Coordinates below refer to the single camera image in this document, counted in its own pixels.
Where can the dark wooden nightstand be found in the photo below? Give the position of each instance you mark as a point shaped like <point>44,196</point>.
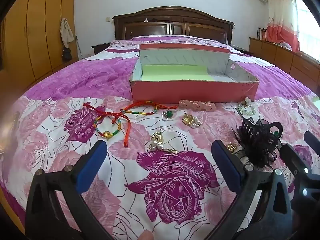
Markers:
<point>242,49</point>
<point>100,48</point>

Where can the pink cardboard box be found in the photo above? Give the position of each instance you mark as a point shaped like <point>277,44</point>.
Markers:
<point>187,92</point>

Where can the light green paper piece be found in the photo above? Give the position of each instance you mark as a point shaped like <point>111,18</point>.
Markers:
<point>317,100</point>

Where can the black feather hair claw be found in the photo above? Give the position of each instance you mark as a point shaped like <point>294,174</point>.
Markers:
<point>257,142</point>

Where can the light green paper liner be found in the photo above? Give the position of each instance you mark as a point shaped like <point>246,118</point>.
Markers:
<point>175,72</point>

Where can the cream and orange curtain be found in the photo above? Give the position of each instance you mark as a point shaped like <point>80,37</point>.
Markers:
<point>282,30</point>

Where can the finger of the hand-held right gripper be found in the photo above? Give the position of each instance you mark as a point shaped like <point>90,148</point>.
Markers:
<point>291,156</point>
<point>311,138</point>

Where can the gold clasp earring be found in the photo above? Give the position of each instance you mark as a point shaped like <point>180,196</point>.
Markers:
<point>172,151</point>

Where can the pearl cluster earring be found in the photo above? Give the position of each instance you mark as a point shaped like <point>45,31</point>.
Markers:
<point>196,123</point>

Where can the gold flower earring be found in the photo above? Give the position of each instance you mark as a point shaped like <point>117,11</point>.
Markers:
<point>187,119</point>

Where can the hanging beige cloth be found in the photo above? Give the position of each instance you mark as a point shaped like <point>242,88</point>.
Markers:
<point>66,32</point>

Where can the pink floral quilt bed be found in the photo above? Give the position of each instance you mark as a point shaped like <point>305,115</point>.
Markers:
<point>175,180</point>

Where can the dark wooden headboard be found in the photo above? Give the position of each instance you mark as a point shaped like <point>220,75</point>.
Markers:
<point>172,17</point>

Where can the yellow wooden wardrobe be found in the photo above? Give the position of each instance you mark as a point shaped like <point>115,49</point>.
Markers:
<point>37,30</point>

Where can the hanging dark bag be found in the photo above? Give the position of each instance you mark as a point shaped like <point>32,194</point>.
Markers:
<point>67,54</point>

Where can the gold pearl drop earring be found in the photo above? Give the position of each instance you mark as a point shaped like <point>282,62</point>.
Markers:
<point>156,137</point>

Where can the row of books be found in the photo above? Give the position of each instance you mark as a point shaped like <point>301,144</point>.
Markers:
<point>261,33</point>

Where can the window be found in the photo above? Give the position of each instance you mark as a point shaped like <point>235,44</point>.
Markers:
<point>307,30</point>

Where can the low wooden cabinet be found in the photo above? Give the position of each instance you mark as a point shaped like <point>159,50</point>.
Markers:
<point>282,57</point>

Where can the small gold earring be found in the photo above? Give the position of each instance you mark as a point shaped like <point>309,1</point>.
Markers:
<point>231,146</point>

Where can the white cloth bundle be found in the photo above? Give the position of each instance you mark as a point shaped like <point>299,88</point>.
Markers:
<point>285,45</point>

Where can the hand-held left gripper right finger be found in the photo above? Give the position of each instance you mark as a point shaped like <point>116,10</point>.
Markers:
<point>226,165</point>

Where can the thin white pole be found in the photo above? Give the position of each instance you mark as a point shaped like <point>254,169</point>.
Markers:
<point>78,46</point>

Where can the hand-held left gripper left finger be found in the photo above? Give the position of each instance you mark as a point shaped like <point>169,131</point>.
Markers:
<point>91,165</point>

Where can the green bead earring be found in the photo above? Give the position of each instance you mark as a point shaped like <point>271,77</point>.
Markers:
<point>169,114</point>

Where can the pink hair clip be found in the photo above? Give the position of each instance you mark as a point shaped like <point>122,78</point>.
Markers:
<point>197,105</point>

